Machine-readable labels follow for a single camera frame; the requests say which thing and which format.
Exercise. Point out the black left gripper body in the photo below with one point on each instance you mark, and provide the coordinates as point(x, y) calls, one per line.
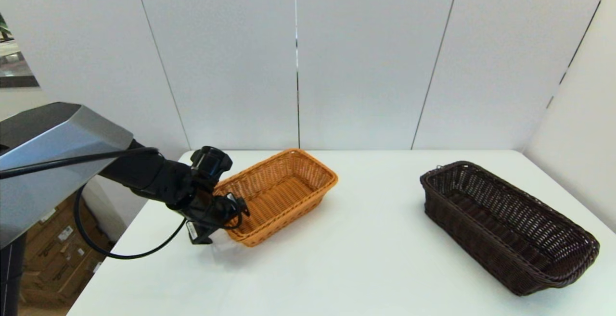
point(207, 205)

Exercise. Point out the orange wicker basket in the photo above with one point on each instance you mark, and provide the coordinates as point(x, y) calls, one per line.
point(284, 195)

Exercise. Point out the dark brown wicker basket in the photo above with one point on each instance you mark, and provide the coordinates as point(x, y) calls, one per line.
point(505, 229)

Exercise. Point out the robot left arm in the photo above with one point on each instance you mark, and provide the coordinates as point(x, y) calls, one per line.
point(57, 162)

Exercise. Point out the grey background counter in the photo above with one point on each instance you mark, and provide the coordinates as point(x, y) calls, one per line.
point(17, 70)

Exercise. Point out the green potted plant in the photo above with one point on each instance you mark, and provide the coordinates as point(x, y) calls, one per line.
point(5, 27)

